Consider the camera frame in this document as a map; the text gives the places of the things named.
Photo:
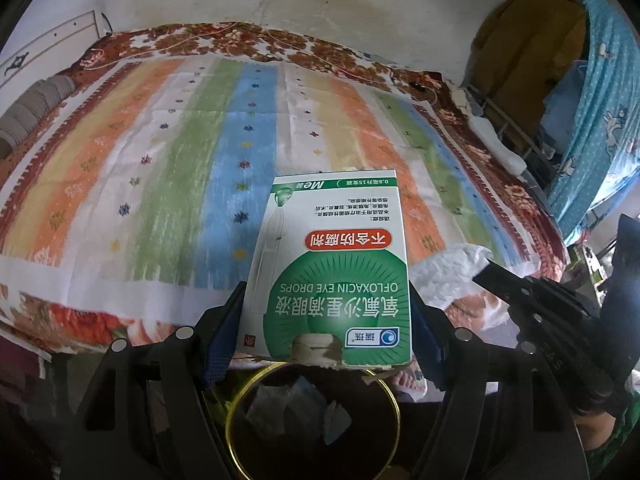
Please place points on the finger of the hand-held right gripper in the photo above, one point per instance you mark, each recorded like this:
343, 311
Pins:
530, 285
520, 315

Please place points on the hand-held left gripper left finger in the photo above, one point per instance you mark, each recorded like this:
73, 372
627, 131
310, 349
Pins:
220, 340

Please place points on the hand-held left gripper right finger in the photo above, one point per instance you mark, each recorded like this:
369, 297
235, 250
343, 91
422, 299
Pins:
430, 345

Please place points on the round tin with gold rim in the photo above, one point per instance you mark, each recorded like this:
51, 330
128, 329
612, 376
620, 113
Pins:
370, 435

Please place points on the green and white carton box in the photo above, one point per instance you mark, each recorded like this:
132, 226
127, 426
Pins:
340, 285

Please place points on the person's green patterned clothing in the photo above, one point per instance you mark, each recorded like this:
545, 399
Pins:
615, 440

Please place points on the white elongated object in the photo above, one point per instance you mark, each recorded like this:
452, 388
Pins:
500, 150

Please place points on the metal rack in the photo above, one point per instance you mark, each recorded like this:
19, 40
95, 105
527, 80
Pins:
520, 136

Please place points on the striped colourful blanket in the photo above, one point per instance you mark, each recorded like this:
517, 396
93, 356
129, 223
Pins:
150, 185

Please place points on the teal patterned curtain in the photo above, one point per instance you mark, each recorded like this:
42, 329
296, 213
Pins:
600, 110

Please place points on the yellow cloth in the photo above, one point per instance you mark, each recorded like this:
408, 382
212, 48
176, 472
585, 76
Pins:
530, 35

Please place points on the brown floral bedsheet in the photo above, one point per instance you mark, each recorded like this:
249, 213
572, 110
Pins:
200, 42

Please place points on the grey rolled pillow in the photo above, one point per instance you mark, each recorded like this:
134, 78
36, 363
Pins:
30, 110

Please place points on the white headboard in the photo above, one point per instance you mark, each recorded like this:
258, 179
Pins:
50, 35

